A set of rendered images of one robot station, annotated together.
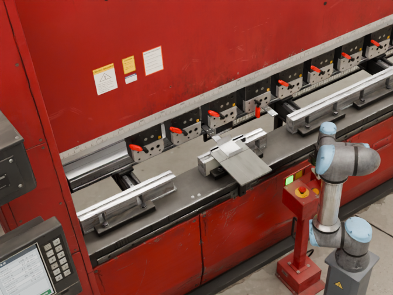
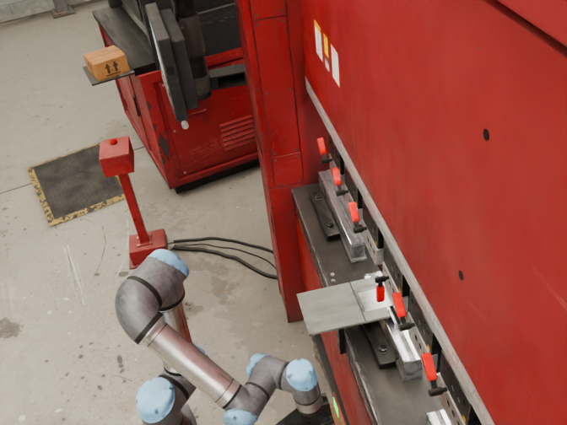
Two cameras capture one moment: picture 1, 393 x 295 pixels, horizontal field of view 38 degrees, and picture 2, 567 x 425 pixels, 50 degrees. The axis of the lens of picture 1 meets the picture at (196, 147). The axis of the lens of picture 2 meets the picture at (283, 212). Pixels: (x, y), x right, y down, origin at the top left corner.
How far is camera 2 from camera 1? 284 cm
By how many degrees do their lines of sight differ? 79
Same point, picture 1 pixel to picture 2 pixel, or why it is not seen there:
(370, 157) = (119, 295)
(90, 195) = not seen: hidden behind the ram
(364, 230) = (144, 397)
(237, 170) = (326, 297)
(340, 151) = (147, 262)
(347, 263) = not seen: hidden behind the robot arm
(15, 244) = (157, 26)
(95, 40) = not seen: outside the picture
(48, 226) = (161, 35)
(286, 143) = (402, 414)
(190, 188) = (349, 276)
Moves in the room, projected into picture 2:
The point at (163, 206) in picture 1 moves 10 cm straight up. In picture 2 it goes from (329, 248) to (327, 228)
